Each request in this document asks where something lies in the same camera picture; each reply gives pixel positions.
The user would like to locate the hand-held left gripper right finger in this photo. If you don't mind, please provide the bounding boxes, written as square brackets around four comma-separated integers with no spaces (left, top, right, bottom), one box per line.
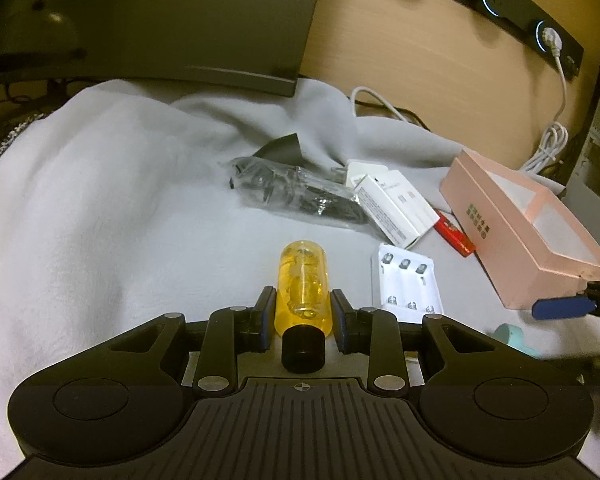
[329,287,561,397]

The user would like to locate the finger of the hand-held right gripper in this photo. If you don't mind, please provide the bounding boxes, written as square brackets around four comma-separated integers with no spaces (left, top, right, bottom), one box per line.
[531,280,600,322]

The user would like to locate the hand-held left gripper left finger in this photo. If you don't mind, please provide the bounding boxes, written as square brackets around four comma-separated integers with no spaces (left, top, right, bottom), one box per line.
[44,286,277,397]

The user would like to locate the yellow bottle with black cap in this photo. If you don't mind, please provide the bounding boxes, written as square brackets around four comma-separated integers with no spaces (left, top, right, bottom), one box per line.
[274,241,335,375]

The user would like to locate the white battery case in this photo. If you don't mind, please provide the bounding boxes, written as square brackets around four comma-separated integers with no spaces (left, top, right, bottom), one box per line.
[370,243,445,323]

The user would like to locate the pink cardboard box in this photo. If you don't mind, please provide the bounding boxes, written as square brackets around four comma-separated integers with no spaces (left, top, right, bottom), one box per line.
[439,149,600,311]

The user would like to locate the white printed carton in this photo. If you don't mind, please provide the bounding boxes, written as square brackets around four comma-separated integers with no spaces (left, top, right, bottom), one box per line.
[352,170,441,251]

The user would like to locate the plastic bag of black cables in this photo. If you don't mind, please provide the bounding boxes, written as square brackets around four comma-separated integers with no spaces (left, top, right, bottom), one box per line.
[227,156,376,233]

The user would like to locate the white charger adapter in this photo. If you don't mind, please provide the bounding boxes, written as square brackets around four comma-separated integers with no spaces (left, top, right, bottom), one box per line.
[330,159,387,192]

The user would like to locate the teal plastic object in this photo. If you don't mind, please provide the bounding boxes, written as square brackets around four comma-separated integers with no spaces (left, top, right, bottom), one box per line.
[495,324,546,358]

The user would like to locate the small red packet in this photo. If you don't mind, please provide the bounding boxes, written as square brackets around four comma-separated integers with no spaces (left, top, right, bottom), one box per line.
[434,210,477,259]

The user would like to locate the dark flat sheet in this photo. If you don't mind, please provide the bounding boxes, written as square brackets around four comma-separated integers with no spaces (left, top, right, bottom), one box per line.
[252,132,307,167]

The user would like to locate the grey fleece blanket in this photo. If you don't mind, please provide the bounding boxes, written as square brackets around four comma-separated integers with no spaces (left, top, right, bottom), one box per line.
[0,77,600,480]

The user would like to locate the dark monitor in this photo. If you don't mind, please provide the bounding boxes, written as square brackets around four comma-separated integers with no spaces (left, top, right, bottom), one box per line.
[0,0,328,98]

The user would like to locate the white plug with cable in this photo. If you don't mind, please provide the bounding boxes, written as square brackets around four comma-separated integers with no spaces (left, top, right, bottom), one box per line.
[350,27,571,177]

